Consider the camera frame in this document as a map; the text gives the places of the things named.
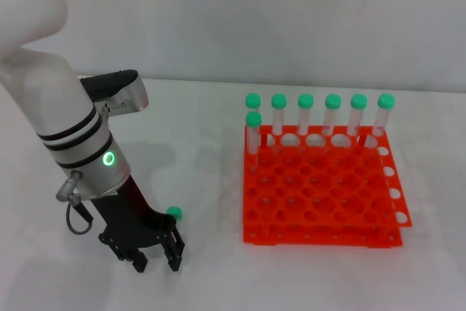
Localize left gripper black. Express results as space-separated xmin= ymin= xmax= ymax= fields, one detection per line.
xmin=90 ymin=175 xmax=186 ymax=274

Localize green-capped clear test tube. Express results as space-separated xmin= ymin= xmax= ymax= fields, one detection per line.
xmin=271 ymin=93 xmax=288 ymax=154
xmin=245 ymin=111 xmax=263 ymax=175
xmin=165 ymin=205 xmax=184 ymax=222
xmin=371 ymin=93 xmax=396 ymax=148
xmin=297 ymin=93 xmax=315 ymax=154
xmin=245 ymin=92 xmax=262 ymax=133
xmin=322 ymin=93 xmax=342 ymax=151
xmin=345 ymin=93 xmax=368 ymax=150

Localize orange test tube rack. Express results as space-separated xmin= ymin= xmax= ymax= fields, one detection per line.
xmin=242 ymin=124 xmax=414 ymax=248

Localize cable with metal connector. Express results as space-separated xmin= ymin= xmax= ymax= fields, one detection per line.
xmin=55 ymin=170 xmax=94 ymax=235

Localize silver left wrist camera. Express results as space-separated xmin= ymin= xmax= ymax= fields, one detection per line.
xmin=78 ymin=69 xmax=150 ymax=118

